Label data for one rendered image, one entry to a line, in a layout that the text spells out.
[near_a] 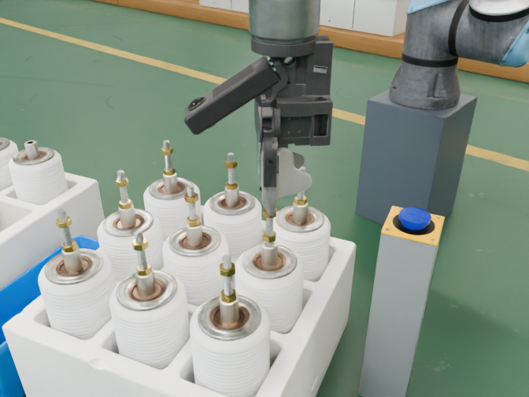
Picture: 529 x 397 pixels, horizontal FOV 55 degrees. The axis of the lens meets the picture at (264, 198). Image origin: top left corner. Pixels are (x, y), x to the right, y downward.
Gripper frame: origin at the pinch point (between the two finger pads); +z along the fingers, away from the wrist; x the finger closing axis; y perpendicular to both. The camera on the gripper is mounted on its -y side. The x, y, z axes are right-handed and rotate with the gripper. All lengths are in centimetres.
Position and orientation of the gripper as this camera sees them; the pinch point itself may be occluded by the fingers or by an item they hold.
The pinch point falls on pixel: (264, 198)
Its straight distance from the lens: 64.3
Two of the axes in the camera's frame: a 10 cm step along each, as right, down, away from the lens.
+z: 0.0, 8.6, 5.0
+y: 10.0, -0.5, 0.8
